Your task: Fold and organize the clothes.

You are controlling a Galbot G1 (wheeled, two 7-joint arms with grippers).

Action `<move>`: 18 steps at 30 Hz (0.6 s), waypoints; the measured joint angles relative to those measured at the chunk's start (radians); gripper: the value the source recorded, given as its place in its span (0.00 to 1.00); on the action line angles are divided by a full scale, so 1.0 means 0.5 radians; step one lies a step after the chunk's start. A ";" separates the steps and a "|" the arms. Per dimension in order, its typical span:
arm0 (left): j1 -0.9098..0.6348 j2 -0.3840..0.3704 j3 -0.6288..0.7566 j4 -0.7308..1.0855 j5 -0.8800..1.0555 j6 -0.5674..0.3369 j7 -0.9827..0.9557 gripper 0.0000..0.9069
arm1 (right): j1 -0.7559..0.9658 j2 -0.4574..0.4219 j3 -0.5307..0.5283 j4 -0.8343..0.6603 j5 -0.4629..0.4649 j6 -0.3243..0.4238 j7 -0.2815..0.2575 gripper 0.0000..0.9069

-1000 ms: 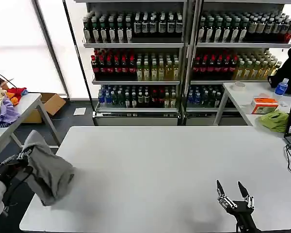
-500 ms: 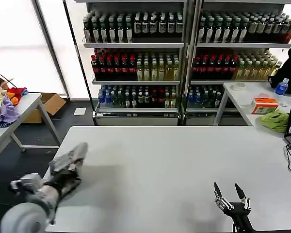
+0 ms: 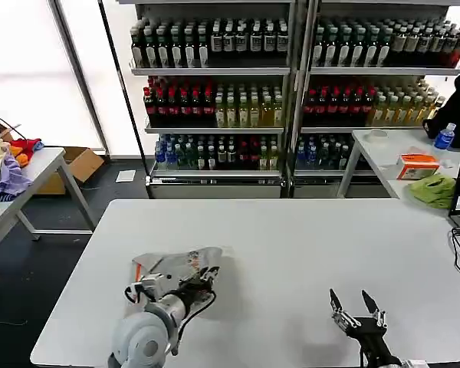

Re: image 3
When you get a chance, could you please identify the grey printed t-shirt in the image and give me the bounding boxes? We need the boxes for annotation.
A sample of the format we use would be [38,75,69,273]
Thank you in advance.
[124,246,243,324]

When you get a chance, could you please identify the white side table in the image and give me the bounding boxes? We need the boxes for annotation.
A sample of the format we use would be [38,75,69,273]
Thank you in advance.
[0,147,97,285]

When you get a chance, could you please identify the wide shelf rack with bottles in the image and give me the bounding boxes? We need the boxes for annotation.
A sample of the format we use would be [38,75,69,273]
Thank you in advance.
[291,0,460,199]

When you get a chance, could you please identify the green cloth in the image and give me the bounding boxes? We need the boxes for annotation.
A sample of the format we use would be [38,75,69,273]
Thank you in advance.
[406,172,457,210]

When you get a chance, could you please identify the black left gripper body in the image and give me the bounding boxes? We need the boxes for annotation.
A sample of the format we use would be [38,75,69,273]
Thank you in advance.
[176,276,218,306]

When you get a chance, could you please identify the purple cloth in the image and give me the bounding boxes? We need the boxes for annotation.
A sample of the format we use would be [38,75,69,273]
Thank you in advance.
[0,151,34,203]

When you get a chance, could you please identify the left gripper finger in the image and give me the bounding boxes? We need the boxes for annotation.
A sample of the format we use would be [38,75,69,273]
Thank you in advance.
[205,265,222,285]
[191,267,211,287]

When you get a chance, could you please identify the black backpack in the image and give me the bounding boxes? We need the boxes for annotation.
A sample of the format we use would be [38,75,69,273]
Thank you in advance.
[422,73,460,150]

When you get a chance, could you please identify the orange tissue box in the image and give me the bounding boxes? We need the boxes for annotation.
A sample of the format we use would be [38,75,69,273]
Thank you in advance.
[395,153,442,181]

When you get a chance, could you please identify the red cloth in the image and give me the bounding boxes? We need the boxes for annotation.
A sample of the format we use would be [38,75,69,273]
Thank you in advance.
[10,137,43,163]

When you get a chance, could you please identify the brown cardboard box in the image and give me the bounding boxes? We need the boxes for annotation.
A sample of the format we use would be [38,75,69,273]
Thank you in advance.
[34,146,106,196]

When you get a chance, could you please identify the orange cloth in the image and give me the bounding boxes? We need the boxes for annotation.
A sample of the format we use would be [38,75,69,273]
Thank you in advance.
[8,147,28,169]

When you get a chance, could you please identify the narrow shelf rack with bottles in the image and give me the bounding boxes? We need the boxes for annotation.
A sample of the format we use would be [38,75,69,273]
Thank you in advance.
[117,0,298,199]

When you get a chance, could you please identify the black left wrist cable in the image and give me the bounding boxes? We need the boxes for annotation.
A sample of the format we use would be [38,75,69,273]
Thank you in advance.
[178,289,218,327]

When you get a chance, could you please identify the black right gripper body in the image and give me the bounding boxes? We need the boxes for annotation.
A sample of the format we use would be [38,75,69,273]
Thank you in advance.
[346,316,403,366]

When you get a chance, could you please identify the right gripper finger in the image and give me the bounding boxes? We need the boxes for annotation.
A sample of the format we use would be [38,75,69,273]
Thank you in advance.
[361,289,389,330]
[329,288,362,333]

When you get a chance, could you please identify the blue water bottle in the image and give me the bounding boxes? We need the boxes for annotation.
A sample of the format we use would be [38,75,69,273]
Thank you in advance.
[433,123,457,150]

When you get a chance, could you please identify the white desk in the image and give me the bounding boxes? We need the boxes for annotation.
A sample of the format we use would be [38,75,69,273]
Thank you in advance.
[336,128,460,215]

